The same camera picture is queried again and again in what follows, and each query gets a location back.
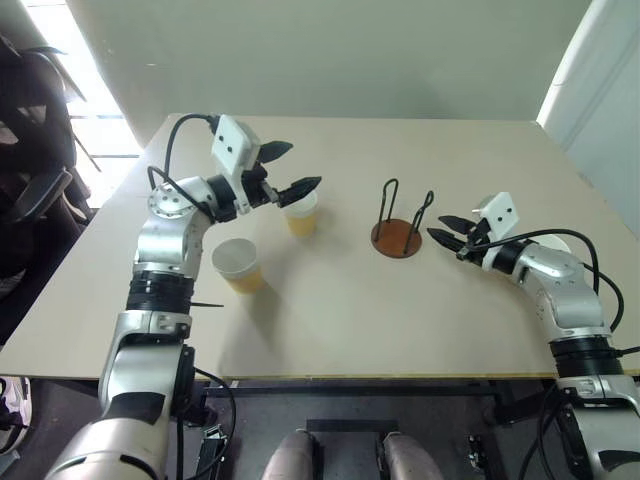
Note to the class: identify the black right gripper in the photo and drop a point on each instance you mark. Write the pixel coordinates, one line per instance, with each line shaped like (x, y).
(480, 232)

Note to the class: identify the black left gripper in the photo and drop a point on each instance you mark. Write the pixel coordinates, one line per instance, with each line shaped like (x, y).
(257, 187)

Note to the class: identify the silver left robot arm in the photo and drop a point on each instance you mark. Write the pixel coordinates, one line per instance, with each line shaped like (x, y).
(165, 250)

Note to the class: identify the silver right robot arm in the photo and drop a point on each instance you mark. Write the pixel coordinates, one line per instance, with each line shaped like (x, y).
(565, 280)

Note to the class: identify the black zip tie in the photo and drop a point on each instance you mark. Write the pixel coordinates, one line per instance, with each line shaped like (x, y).
(210, 304)

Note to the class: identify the white panel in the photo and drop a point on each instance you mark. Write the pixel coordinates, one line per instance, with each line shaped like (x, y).
(600, 75)

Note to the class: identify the grey-brown rounded shape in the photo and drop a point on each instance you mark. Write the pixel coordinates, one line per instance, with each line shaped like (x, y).
(410, 457)
(290, 455)

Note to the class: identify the black office chair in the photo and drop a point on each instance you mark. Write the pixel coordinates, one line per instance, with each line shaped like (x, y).
(30, 150)

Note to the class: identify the white and pink shoe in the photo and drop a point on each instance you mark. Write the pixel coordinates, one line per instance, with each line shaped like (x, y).
(17, 405)

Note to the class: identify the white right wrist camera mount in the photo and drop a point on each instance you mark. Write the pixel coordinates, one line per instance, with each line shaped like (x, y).
(500, 215)

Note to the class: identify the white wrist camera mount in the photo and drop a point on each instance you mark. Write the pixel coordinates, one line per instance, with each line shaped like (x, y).
(230, 142)
(500, 215)

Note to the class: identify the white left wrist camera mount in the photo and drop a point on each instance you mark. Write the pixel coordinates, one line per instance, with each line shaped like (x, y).
(230, 142)

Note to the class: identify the black metal table frame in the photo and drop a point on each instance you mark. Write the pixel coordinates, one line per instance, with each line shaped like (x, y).
(350, 387)

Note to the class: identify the black stand bracket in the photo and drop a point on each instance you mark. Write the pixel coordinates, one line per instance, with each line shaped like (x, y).
(210, 450)
(476, 457)

